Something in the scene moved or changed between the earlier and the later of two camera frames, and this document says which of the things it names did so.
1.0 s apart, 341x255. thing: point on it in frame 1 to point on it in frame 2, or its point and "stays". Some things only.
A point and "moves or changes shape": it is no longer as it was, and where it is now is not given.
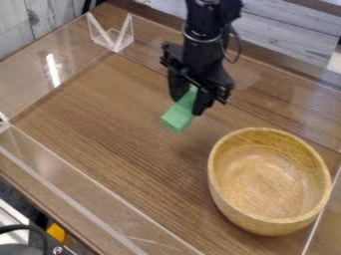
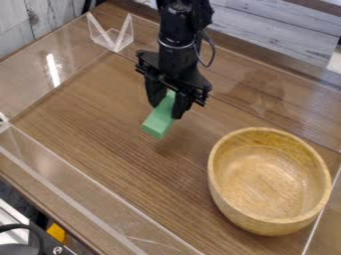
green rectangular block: (179, 113) moves or changes shape
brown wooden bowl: (269, 178) stays
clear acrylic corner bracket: (112, 39) stays
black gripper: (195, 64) to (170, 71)
